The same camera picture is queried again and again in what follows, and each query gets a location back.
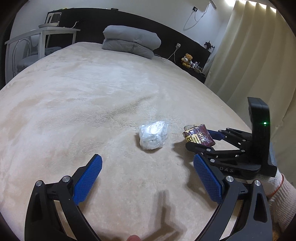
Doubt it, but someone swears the white chair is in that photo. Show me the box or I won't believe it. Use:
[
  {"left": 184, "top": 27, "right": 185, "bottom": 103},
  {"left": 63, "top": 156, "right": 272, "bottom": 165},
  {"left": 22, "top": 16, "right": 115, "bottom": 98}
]
[{"left": 11, "top": 34, "right": 63, "bottom": 77}]

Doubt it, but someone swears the black nightstand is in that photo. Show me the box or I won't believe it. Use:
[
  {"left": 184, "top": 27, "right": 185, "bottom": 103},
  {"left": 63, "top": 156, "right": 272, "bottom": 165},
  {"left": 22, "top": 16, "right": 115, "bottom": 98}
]
[{"left": 179, "top": 65, "right": 206, "bottom": 84}]

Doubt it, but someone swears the crumpled white tissue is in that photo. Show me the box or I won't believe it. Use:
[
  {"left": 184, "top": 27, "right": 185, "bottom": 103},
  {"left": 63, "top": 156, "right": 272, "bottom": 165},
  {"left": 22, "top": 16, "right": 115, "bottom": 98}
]
[{"left": 138, "top": 121, "right": 168, "bottom": 150}]

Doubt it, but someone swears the right hand white glove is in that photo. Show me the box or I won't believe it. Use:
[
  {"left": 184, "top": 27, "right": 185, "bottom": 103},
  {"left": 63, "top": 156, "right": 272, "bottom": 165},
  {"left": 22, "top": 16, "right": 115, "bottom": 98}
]
[{"left": 255, "top": 169, "right": 295, "bottom": 232}]

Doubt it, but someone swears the white side table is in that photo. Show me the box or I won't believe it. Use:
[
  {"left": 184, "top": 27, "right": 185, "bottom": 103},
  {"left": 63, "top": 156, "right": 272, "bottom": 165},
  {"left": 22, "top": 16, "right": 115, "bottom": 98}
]
[{"left": 4, "top": 27, "right": 80, "bottom": 84}]

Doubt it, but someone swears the grey upper pillow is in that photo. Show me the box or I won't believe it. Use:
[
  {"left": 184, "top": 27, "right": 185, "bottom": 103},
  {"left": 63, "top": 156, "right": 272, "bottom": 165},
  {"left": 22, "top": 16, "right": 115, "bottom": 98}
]
[{"left": 103, "top": 25, "right": 162, "bottom": 50}]

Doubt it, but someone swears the grey pillow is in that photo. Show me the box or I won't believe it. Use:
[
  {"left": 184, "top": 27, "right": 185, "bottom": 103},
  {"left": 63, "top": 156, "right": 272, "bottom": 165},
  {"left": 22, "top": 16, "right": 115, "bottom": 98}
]
[
  {"left": 103, "top": 25, "right": 162, "bottom": 50},
  {"left": 102, "top": 39, "right": 154, "bottom": 59}
]

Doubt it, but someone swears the brown teddy bear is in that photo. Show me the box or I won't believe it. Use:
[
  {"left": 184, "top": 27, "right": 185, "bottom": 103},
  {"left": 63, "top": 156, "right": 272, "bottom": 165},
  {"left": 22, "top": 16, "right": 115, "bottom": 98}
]
[{"left": 181, "top": 53, "right": 193, "bottom": 68}]

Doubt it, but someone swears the white device on table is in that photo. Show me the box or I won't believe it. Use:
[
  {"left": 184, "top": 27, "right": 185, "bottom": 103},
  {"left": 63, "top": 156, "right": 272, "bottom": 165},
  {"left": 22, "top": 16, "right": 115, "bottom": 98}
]
[{"left": 39, "top": 12, "right": 62, "bottom": 28}]

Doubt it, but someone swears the left hand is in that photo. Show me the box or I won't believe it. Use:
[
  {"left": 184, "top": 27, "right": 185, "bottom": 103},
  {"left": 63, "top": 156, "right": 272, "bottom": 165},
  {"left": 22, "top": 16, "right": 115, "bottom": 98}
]
[{"left": 126, "top": 235, "right": 141, "bottom": 241}]

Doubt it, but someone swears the cream curtain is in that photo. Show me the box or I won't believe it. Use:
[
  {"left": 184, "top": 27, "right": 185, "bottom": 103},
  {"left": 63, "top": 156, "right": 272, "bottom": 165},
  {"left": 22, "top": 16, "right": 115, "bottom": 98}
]
[{"left": 205, "top": 1, "right": 295, "bottom": 183}]

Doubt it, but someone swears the white charger cable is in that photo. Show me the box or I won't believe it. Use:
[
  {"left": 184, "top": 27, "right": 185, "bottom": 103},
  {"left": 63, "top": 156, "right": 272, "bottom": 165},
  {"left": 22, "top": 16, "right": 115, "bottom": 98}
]
[{"left": 153, "top": 43, "right": 182, "bottom": 61}]

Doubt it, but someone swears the dark red snack wrapper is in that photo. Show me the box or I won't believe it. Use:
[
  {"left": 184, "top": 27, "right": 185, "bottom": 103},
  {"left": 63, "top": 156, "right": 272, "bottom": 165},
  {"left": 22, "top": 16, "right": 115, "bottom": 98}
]
[{"left": 183, "top": 124, "right": 215, "bottom": 147}]

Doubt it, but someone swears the small dark plant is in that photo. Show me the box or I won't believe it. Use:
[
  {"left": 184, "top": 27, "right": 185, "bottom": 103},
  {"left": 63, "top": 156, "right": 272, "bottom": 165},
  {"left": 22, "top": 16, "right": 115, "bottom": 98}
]
[{"left": 204, "top": 41, "right": 215, "bottom": 51}]

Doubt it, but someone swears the black headboard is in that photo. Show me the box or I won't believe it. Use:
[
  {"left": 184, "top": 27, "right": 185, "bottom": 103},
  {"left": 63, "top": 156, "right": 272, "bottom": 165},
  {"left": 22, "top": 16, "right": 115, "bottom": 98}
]
[{"left": 43, "top": 7, "right": 212, "bottom": 70}]

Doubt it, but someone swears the grey lower pillow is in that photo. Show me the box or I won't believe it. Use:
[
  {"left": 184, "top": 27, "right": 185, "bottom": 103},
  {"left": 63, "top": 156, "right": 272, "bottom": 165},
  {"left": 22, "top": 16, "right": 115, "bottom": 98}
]
[{"left": 102, "top": 39, "right": 154, "bottom": 59}]

